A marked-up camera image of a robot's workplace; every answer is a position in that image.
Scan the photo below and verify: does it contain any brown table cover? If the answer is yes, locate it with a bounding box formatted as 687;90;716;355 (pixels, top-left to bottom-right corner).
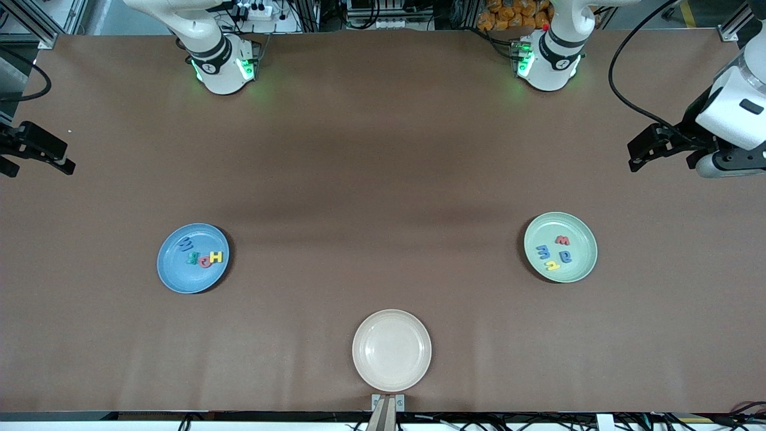
0;29;766;415

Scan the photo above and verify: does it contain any aluminium frame profile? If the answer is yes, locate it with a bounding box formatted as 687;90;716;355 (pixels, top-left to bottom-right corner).
0;0;62;50
718;3;756;43

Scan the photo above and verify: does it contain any metal mount bracket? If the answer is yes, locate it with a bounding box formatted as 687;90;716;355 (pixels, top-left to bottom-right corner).
366;393;406;431

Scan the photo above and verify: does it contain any green plate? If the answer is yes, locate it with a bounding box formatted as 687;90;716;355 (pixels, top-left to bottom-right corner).
524;212;598;284

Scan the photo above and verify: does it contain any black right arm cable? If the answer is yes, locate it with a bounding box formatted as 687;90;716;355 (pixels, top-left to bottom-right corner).
0;45;52;102

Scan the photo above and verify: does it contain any background equipment rack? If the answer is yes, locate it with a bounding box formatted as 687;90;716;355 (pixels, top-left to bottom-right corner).
311;0;475;32

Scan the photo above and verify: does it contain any bag of orange items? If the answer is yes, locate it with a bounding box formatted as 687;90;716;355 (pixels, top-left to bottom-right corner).
477;0;549;32

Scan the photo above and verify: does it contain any beige plate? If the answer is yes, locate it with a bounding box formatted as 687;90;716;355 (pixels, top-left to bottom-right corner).
352;309;432;393

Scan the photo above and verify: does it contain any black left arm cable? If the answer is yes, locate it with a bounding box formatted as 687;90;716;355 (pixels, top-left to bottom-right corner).
608;0;713;139

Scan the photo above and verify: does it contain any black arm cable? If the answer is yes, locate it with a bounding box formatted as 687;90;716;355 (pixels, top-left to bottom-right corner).
0;45;52;102
608;0;713;139

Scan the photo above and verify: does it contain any blue plate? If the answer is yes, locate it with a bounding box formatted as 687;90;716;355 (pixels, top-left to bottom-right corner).
157;223;230;295

